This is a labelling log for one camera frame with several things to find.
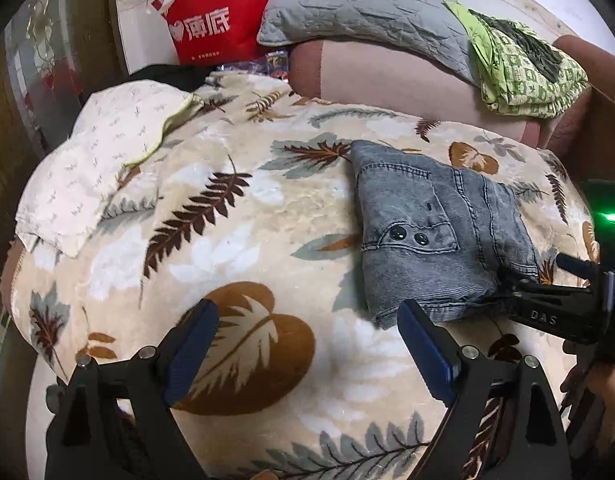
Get glass cabinet door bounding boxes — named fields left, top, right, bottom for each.
left=2, top=0, right=119, bottom=161

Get leaf printed blanket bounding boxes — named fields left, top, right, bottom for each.
left=2, top=70, right=604, bottom=480

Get black cloth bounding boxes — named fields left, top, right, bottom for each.
left=130, top=64, right=213, bottom=92

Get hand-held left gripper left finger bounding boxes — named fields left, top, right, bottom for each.
left=45, top=297, right=221, bottom=480

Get grey denim pants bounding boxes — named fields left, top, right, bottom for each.
left=348, top=140, right=541, bottom=331

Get green patterned garment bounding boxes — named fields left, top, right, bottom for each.
left=445, top=0, right=591, bottom=120

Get person's right hand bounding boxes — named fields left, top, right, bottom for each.
left=559, top=339, right=615, bottom=413

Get pink sofa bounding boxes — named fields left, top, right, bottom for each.
left=288, top=35, right=615, bottom=152

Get colourful snack packet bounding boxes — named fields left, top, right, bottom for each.
left=215, top=50, right=291, bottom=81

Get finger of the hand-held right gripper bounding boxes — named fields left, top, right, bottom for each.
left=480, top=266, right=544, bottom=311
left=555, top=252, right=607, bottom=283

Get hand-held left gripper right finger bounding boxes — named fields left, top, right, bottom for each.
left=397, top=298, right=573, bottom=480

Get white patterned pillow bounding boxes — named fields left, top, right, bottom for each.
left=15, top=80, right=204, bottom=259

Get grey quilted pillow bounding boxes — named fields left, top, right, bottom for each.
left=256, top=0, right=481, bottom=84

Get red shopping bag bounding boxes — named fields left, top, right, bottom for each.
left=150, top=0, right=281, bottom=66

